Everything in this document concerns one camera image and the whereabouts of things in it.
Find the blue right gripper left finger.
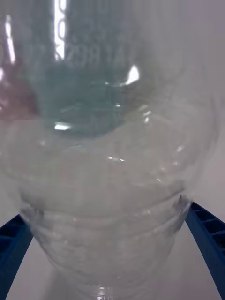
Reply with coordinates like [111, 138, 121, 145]
[0, 214, 33, 300]

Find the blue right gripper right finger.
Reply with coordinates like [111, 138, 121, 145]
[186, 202, 225, 300]

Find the clear plastic bottle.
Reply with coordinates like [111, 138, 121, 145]
[0, 0, 222, 300]

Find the pale blue plastic bin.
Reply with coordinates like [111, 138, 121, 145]
[32, 0, 125, 138]

